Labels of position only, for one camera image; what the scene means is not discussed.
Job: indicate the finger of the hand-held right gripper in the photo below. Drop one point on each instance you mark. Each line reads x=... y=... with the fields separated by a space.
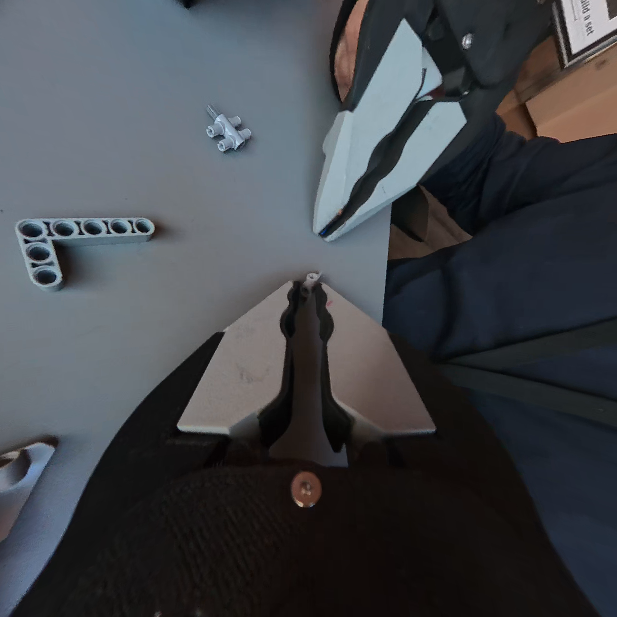
x=424 y=144
x=366 y=120

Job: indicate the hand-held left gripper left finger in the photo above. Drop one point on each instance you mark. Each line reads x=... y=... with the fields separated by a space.
x=231 y=376

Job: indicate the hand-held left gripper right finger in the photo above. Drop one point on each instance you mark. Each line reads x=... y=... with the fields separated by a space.
x=376 y=376

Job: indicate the light grey lego pin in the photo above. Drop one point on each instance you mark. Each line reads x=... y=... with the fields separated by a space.
x=312 y=279

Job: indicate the grey L-shaped lego beam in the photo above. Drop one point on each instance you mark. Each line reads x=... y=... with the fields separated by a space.
x=91 y=229

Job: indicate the light grey lego pin connector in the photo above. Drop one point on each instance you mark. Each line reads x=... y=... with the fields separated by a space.
x=229 y=130

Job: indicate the large grey curved lego panel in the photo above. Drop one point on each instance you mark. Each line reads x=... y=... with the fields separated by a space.
x=19 y=472

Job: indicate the person's right hand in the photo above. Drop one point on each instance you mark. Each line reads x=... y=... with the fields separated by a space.
x=344 y=53

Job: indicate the framed white sign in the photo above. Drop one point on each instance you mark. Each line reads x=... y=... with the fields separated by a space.
x=585 y=26

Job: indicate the cardboard box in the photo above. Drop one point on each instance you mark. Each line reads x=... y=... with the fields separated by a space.
x=573 y=111

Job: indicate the person's dark blue clothed body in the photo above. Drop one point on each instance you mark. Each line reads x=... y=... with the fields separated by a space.
x=530 y=299

